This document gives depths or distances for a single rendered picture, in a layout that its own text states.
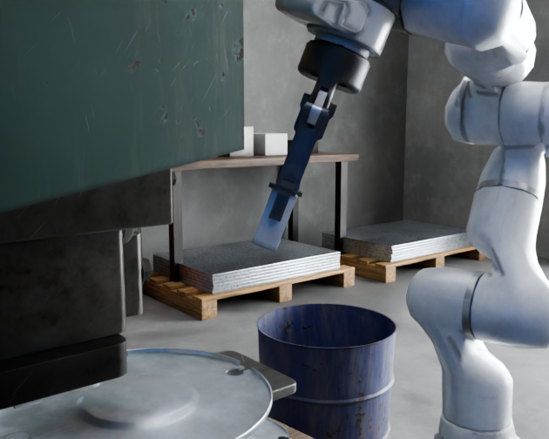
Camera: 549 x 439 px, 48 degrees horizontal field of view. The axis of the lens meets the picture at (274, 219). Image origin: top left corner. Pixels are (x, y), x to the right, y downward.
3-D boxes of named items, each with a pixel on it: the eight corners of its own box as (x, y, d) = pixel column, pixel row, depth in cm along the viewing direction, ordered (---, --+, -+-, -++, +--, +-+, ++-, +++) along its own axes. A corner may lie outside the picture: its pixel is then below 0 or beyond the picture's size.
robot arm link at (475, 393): (418, 385, 117) (423, 256, 113) (519, 413, 106) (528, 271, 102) (391, 406, 108) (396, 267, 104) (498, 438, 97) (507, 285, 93)
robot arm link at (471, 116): (561, 37, 105) (467, 45, 116) (528, 4, 91) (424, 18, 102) (550, 150, 106) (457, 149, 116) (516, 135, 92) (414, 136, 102)
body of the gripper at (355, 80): (376, 56, 65) (342, 139, 66) (368, 66, 73) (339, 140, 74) (308, 30, 65) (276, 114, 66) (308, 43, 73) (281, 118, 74)
